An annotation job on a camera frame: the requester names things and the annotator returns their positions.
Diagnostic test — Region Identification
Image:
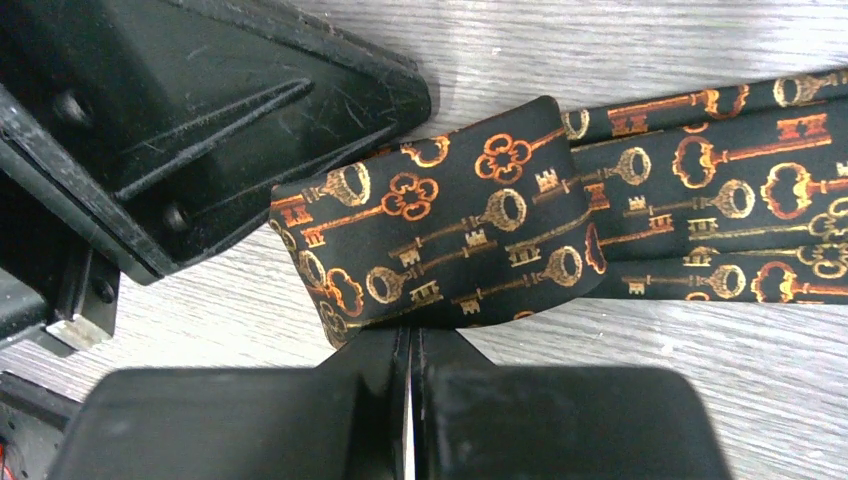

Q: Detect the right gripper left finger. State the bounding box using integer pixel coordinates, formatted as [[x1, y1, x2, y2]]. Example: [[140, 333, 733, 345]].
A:
[[49, 328, 409, 479]]

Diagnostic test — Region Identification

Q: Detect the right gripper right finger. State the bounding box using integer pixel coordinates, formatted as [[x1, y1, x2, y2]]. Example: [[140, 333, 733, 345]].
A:
[[410, 329, 731, 479]]

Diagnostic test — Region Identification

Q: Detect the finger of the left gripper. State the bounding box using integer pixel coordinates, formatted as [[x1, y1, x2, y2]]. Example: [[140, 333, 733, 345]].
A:
[[1, 1, 432, 283]]

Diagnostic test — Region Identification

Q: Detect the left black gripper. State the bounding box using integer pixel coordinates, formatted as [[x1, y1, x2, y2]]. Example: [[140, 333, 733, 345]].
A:
[[1, 139, 120, 352]]

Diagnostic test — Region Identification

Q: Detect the black key pattern tie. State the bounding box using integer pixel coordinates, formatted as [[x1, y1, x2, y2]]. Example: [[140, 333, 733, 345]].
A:
[[269, 69, 847, 347]]

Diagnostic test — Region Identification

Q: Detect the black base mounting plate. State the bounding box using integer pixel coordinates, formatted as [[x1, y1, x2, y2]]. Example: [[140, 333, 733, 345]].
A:
[[1, 371, 81, 480]]

